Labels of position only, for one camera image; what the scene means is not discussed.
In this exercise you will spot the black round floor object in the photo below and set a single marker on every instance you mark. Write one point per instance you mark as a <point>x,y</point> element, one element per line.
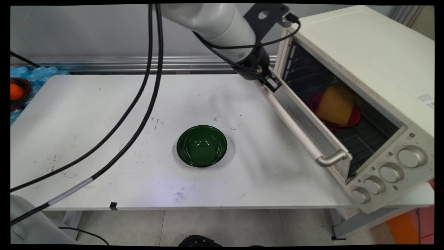
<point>199,241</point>

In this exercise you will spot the dark brown bowl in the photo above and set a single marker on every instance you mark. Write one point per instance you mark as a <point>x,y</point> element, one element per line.
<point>27,93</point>

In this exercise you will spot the grey table leg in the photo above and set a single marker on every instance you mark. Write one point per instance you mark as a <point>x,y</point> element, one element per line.
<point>71,222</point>

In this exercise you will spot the dark green bowl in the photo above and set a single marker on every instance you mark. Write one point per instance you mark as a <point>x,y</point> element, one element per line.
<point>202,146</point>

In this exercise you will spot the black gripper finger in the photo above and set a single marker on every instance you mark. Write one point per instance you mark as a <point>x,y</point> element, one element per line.
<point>273,83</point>
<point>262,82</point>

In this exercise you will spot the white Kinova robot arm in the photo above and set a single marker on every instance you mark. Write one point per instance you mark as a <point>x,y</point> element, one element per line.
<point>215,24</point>

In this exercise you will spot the aluminium profile rail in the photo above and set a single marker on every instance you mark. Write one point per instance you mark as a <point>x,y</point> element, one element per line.
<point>86,63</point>

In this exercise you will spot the small silver oven knob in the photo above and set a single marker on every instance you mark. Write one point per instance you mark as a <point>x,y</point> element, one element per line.
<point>360,195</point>

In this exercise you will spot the toaster oven glass door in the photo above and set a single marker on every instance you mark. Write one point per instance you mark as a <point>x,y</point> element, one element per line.
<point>305,118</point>

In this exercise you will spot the black tape piece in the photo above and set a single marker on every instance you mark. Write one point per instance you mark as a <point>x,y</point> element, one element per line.
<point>113,206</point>

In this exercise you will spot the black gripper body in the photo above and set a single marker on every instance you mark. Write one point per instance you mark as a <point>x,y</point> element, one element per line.
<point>255,64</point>

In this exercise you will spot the orange fruit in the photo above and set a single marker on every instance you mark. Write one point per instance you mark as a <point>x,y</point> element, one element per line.
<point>15,92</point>

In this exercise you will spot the grey table leg frame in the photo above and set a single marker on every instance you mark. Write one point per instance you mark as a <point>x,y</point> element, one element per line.
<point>364,222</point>

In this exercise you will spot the red plate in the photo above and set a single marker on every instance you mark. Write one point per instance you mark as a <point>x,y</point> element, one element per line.
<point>354,116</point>

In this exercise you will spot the cream toaster oven body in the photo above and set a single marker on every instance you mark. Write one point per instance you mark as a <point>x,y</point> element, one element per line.
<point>381,52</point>

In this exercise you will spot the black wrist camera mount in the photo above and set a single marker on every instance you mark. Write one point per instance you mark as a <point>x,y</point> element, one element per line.
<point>272,14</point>

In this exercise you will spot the large silver oven knob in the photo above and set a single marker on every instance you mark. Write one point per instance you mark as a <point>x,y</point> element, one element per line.
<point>411,157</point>

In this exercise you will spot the blue plastic wrapped pack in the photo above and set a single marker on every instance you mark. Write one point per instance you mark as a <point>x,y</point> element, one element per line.
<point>41,74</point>

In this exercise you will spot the white oven label sticker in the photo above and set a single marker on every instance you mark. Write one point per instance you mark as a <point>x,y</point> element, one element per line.
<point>426,100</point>

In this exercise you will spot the orange floor object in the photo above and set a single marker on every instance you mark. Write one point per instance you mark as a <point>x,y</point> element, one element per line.
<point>406,227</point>

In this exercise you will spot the light grey rounded housing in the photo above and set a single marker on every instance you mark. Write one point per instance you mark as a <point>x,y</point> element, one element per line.
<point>29,225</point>

